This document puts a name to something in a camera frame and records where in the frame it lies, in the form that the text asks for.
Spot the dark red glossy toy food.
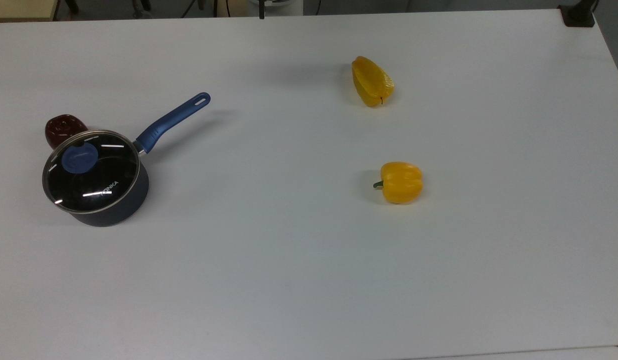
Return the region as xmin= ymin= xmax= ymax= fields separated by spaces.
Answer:
xmin=44 ymin=114 xmax=89 ymax=150

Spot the whole yellow bell pepper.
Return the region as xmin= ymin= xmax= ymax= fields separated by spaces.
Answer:
xmin=373 ymin=161 xmax=424 ymax=204

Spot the yellow starfruit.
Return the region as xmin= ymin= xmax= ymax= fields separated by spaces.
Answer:
xmin=351 ymin=56 xmax=395 ymax=108

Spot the light wooden furniture piece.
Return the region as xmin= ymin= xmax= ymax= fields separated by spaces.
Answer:
xmin=0 ymin=0 xmax=60 ymax=22

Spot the glass lid blue knob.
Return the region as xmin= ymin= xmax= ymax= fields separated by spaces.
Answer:
xmin=42 ymin=129 xmax=141 ymax=215

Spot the black table clamp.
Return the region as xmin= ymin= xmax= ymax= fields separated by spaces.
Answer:
xmin=558 ymin=0 xmax=599 ymax=28

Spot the dark blue saucepan blue handle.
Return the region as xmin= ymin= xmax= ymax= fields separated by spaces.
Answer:
xmin=42 ymin=92 xmax=211 ymax=228

